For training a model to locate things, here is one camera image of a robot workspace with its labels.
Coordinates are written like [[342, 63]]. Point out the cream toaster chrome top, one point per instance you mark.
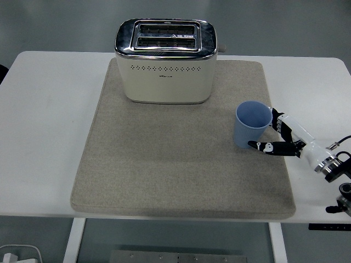
[[164, 82]]

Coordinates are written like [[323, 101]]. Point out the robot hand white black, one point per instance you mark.
[[300, 134]]

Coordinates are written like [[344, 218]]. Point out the white plastic tray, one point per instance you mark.
[[34, 252]]

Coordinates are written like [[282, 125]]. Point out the blue ribbed cup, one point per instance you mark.
[[245, 134]]

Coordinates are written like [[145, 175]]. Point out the white table leg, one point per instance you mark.
[[278, 243], [74, 241]]

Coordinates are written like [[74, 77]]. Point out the beige fabric mat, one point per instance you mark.
[[175, 170]]

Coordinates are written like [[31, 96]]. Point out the black table control panel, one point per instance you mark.
[[329, 227]]

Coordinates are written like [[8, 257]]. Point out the small white block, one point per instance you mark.
[[9, 258]]

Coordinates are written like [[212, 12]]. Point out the grey metal plate with screws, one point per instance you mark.
[[178, 257]]

